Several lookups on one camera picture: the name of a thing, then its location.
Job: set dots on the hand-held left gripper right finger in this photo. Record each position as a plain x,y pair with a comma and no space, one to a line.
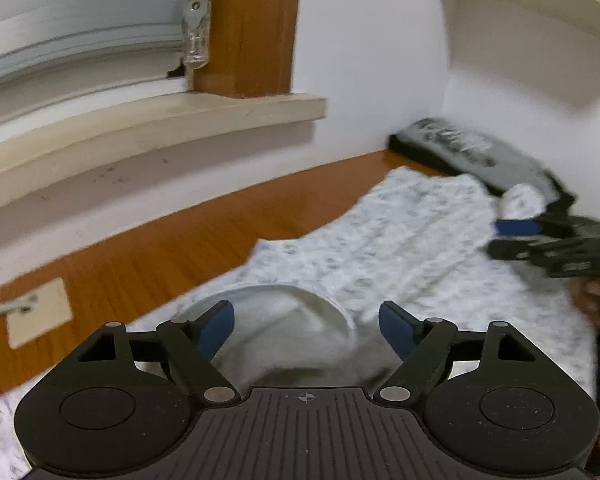
394,326

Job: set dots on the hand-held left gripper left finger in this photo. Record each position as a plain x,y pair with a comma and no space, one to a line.
218,326

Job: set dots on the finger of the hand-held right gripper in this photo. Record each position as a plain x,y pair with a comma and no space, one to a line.
530,251
517,227

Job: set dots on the white checker-print shirt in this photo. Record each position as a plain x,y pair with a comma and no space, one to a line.
405,240

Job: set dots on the person's right hand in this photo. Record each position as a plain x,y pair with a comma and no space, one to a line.
592,295

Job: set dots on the grey printed t-shirt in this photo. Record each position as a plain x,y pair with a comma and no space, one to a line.
485,152

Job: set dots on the cream bookshelf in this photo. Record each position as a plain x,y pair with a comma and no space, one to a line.
530,35

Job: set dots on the beige window sill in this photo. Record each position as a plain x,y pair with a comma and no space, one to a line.
155,125

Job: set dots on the grey window blind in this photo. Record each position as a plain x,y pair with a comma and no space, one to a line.
70,25

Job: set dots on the wooden window frame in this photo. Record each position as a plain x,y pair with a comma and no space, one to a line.
250,25

